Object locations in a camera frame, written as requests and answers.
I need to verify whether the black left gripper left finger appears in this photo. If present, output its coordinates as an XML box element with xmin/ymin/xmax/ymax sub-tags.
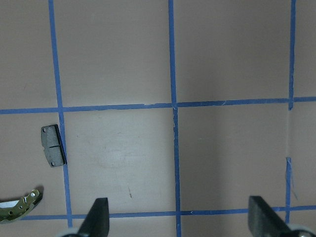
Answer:
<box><xmin>77</xmin><ymin>197</ymin><xmax>110</xmax><ymax>237</ymax></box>

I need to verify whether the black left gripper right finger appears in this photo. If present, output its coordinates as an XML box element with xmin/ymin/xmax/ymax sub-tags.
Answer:
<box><xmin>248</xmin><ymin>196</ymin><xmax>296</xmax><ymax>237</ymax></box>

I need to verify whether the dark grey brake pad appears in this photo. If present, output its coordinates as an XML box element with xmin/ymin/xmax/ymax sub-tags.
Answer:
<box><xmin>40</xmin><ymin>124</ymin><xmax>67</xmax><ymax>167</ymax></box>

